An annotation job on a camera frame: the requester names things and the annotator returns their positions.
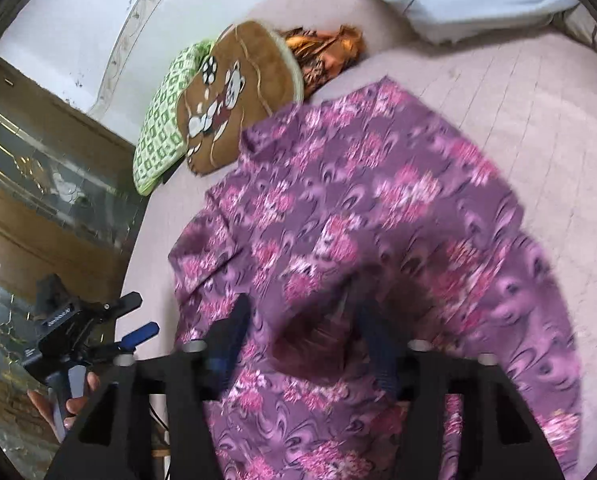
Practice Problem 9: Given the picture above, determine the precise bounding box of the pink bed sheet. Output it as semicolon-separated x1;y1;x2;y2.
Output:
116;0;597;476

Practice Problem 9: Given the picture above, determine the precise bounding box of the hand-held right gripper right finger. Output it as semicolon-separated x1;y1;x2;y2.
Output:
355;301;565;480

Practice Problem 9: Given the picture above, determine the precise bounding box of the purple floral garment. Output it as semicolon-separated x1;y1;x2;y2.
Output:
168;76;583;480

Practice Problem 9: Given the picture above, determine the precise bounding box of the orange patterned cloth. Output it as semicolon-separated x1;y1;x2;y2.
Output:
278;25;364;101

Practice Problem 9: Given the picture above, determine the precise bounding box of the green checked pillow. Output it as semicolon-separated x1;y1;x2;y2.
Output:
132;39;218;196

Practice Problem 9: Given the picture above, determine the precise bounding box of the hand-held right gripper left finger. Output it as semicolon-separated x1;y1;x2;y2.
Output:
45;294;252;480

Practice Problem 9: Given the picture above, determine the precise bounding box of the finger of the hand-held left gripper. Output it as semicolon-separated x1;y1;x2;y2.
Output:
113;322;159;353
103;292;143;318

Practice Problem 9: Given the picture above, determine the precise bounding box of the brown cartoon print cushion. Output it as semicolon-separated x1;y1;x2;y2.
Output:
176;21;306;177

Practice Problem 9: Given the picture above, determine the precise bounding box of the wooden headboard with mirror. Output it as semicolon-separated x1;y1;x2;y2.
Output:
0;50;152;476

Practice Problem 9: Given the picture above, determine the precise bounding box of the person's left hand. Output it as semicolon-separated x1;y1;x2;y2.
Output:
27;372;100;431

